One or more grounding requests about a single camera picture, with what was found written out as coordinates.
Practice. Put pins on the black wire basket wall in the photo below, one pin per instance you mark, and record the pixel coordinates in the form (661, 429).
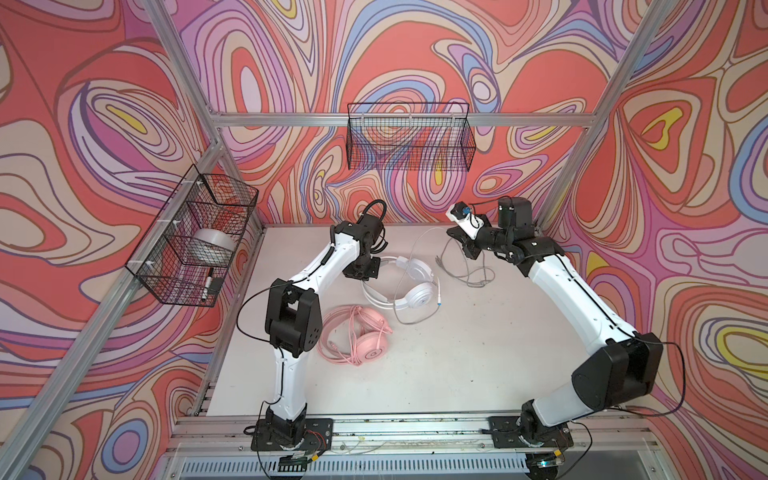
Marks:
(200, 227)
(416, 136)

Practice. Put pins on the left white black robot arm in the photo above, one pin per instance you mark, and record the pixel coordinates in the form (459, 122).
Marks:
(294, 320)

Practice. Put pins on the black wire basket left wall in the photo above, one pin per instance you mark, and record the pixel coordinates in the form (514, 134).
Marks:
(200, 227)

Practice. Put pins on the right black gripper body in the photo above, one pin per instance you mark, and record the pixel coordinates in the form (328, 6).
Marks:
(490, 238)

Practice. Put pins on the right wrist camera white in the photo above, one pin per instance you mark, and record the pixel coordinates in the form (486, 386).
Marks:
(464, 217)

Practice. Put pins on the black marker in basket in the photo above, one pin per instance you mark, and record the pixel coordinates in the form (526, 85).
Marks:
(211, 288)

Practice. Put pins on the white tape roll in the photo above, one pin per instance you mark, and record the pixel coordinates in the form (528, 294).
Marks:
(212, 247)

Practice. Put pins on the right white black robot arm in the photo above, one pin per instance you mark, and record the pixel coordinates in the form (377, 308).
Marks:
(622, 363)

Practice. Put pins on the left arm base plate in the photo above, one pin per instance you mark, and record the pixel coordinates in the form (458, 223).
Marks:
(312, 435)

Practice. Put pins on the pink cat-ear headphones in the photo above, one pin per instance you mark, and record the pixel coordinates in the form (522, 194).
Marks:
(367, 333)

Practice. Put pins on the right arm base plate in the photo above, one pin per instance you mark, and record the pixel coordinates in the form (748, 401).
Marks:
(527, 432)

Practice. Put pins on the aluminium front rail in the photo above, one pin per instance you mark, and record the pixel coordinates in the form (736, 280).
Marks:
(462, 432)

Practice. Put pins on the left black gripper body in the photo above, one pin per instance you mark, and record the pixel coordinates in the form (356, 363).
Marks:
(365, 268)

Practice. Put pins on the black wire basket back wall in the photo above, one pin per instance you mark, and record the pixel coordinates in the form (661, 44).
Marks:
(416, 136)

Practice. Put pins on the white headphones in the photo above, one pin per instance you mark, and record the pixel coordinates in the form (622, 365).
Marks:
(419, 286)

